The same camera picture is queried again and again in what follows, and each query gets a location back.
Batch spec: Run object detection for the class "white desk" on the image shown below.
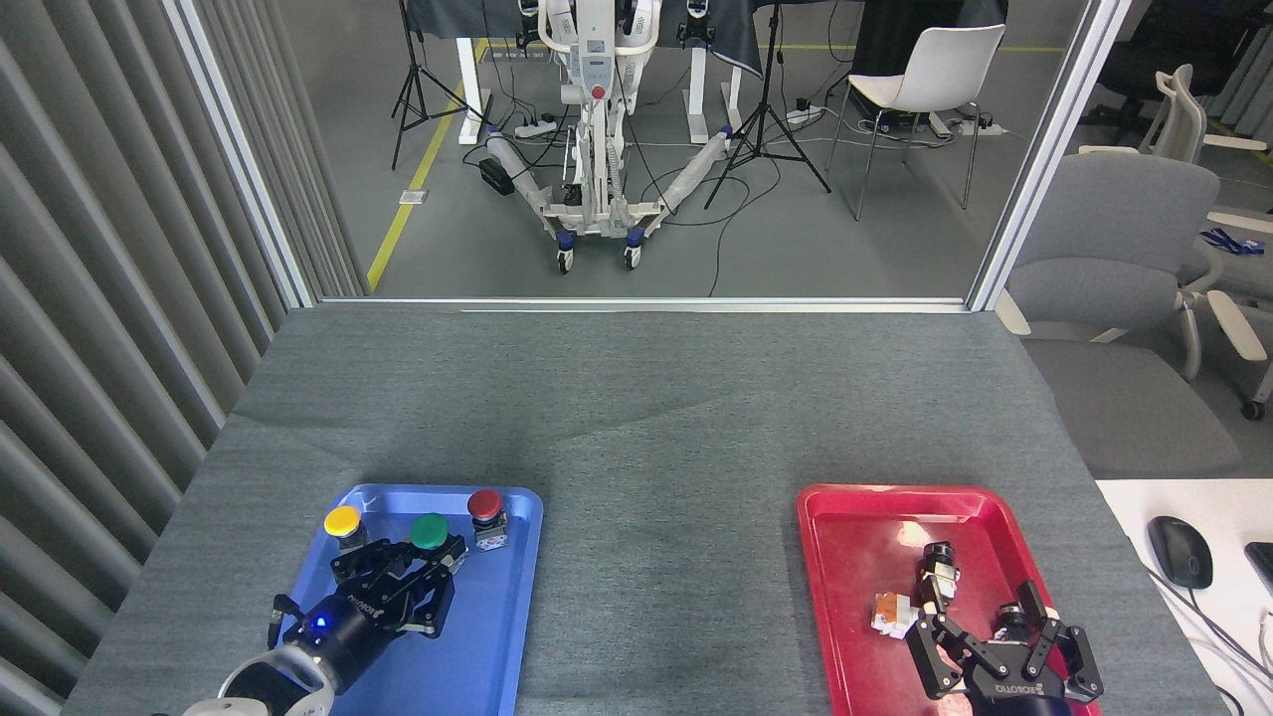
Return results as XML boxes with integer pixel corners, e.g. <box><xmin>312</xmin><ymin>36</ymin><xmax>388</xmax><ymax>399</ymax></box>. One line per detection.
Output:
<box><xmin>1094</xmin><ymin>479</ymin><xmax>1273</xmax><ymax>716</ymax></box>

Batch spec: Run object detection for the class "blue lanyard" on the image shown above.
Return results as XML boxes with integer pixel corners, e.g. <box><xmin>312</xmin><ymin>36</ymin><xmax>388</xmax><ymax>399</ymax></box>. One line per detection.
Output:
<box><xmin>1200</xmin><ymin>228</ymin><xmax>1266</xmax><ymax>256</ymax></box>

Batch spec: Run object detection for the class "white plastic chair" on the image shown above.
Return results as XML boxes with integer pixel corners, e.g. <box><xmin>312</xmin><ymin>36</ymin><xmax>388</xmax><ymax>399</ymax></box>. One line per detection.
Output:
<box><xmin>825</xmin><ymin>24</ymin><xmax>1007</xmax><ymax>222</ymax></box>

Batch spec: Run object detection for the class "white desk leg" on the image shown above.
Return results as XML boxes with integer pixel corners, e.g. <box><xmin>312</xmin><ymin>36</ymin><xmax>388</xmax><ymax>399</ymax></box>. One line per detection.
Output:
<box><xmin>455</xmin><ymin>38</ymin><xmax>494</xmax><ymax>146</ymax></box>
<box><xmin>686</xmin><ymin>45</ymin><xmax>745</xmax><ymax>145</ymax></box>

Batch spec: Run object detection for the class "black computer mouse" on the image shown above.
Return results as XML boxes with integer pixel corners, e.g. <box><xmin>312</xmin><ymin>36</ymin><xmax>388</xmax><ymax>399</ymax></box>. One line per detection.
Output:
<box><xmin>1148</xmin><ymin>515</ymin><xmax>1214</xmax><ymax>590</ymax></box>

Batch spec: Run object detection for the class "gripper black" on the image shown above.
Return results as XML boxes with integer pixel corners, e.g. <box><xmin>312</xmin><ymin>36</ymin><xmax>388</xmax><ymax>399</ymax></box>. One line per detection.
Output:
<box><xmin>905</xmin><ymin>580</ymin><xmax>1105</xmax><ymax>716</ymax></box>
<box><xmin>281</xmin><ymin>537</ymin><xmax>468</xmax><ymax>697</ymax></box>

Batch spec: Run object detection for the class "grey mouse cable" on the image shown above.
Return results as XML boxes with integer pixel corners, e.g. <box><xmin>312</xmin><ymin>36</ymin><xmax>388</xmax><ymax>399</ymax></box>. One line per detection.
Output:
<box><xmin>1144</xmin><ymin>565</ymin><xmax>1273</xmax><ymax>689</ymax></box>

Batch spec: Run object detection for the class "yellow push button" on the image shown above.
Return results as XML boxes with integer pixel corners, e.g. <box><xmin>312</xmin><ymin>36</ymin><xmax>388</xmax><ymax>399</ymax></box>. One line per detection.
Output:
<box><xmin>324</xmin><ymin>505</ymin><xmax>370</xmax><ymax>551</ymax></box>

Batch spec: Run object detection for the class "red push button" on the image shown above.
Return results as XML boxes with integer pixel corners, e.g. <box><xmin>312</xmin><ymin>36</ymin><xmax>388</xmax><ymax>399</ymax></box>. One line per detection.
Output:
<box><xmin>466</xmin><ymin>488</ymin><xmax>510</xmax><ymax>553</ymax></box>

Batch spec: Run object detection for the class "black tripod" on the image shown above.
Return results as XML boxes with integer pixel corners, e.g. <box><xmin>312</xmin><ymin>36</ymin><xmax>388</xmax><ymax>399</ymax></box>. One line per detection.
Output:
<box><xmin>391</xmin><ymin>0</ymin><xmax>488</xmax><ymax>172</ymax></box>
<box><xmin>703</xmin><ymin>0</ymin><xmax>832</xmax><ymax>211</ymax></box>

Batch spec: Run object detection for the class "blue plastic tray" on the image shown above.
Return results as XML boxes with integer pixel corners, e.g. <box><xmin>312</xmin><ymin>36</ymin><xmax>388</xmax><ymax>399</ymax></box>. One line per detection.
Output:
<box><xmin>271</xmin><ymin>483</ymin><xmax>545</xmax><ymax>716</ymax></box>

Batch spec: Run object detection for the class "grey office chair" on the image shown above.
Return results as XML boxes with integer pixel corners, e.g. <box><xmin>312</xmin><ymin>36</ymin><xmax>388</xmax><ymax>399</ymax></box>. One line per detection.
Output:
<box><xmin>995</xmin><ymin>151</ymin><xmax>1256</xmax><ymax>478</ymax></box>

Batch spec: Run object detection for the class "white stand on wheels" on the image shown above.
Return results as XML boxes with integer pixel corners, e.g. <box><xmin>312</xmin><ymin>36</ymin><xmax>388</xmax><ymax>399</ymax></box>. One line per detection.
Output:
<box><xmin>485</xmin><ymin>0</ymin><xmax>737</xmax><ymax>274</ymax></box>

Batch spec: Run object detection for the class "silver frame crossbar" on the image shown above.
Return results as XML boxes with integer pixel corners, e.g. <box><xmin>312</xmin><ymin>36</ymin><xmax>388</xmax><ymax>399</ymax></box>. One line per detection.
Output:
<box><xmin>316</xmin><ymin>295</ymin><xmax>971</xmax><ymax>315</ymax></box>

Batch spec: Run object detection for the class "red plastic tray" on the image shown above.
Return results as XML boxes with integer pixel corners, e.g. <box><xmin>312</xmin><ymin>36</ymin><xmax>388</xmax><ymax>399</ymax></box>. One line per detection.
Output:
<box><xmin>796</xmin><ymin>483</ymin><xmax>1103</xmax><ymax>716</ymax></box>

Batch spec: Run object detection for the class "white armrest office chair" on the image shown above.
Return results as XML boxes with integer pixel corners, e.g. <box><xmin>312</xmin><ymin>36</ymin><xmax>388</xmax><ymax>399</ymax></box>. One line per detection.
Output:
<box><xmin>1198</xmin><ymin>209</ymin><xmax>1273</xmax><ymax>421</ymax></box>

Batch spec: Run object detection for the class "green push button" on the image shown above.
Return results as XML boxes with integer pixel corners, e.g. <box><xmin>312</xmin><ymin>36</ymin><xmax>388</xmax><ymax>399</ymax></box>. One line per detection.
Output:
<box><xmin>410</xmin><ymin>513</ymin><xmax>468</xmax><ymax>576</ymax></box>

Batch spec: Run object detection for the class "black selector switch white base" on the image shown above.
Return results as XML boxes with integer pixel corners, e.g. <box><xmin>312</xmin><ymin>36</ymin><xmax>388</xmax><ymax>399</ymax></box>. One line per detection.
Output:
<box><xmin>916</xmin><ymin>542</ymin><xmax>962</xmax><ymax>614</ymax></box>

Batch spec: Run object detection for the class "silver frame post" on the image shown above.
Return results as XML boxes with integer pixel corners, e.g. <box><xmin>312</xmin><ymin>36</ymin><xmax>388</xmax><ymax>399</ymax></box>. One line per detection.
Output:
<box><xmin>967</xmin><ymin>0</ymin><xmax>1133</xmax><ymax>312</ymax></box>
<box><xmin>164</xmin><ymin>0</ymin><xmax>317</xmax><ymax>310</ymax></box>

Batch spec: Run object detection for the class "black table cloth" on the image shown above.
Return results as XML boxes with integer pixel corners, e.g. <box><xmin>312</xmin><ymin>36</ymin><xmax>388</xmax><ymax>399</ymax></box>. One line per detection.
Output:
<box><xmin>403</xmin><ymin>0</ymin><xmax>767</xmax><ymax>81</ymax></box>

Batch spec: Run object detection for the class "white orange switch block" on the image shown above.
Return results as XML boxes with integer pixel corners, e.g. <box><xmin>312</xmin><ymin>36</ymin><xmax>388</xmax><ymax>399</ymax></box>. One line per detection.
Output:
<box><xmin>871</xmin><ymin>591</ymin><xmax>922</xmax><ymax>640</ymax></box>

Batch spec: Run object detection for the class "black office chair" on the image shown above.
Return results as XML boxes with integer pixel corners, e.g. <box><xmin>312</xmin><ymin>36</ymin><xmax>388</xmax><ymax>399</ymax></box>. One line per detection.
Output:
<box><xmin>1079</xmin><ymin>0</ymin><xmax>1273</xmax><ymax>130</ymax></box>

